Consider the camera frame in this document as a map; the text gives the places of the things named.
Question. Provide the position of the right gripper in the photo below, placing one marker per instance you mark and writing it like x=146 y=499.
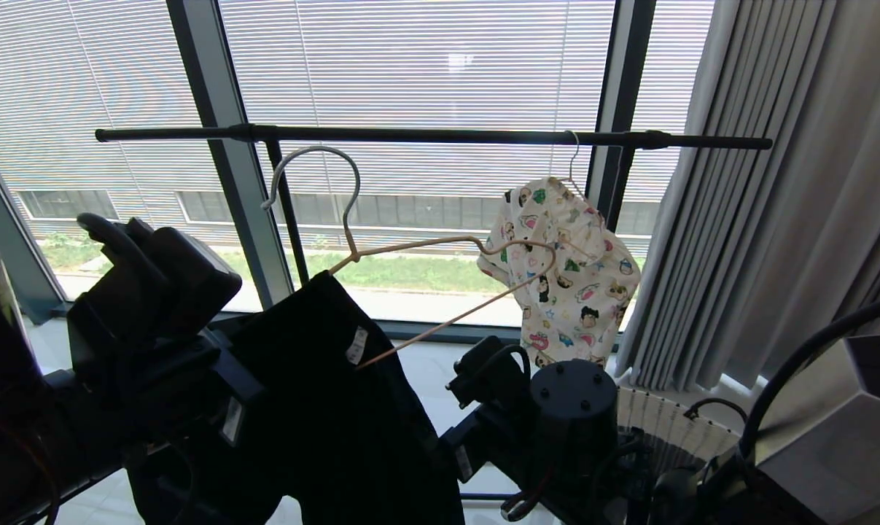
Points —
x=498 y=445

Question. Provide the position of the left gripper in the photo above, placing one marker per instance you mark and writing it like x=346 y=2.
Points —
x=155 y=401

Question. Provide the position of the black garment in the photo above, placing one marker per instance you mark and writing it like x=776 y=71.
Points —
x=323 y=437

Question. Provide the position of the cream printed garment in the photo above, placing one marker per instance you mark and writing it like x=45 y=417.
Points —
x=578 y=292

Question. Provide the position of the pink clothes hanger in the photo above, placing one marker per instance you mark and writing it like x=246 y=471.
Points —
x=577 y=149
x=352 y=191

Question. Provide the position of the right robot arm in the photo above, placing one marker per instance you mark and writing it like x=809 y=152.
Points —
x=833 y=452

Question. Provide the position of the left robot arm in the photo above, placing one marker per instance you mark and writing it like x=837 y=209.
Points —
x=2 y=343

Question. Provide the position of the white laundry basket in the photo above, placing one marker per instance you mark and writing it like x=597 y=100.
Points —
x=666 y=430

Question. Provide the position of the black clothes rack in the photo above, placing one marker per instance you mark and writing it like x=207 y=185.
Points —
x=447 y=135

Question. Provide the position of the window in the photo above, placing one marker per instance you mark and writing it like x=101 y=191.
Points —
x=425 y=73

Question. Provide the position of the beige curtain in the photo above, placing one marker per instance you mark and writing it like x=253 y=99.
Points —
x=775 y=182

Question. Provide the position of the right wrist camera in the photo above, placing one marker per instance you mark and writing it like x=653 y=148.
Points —
x=483 y=372

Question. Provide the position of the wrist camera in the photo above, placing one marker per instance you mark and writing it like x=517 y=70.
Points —
x=170 y=284
x=483 y=372

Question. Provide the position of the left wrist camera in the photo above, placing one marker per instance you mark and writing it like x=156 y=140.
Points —
x=170 y=284

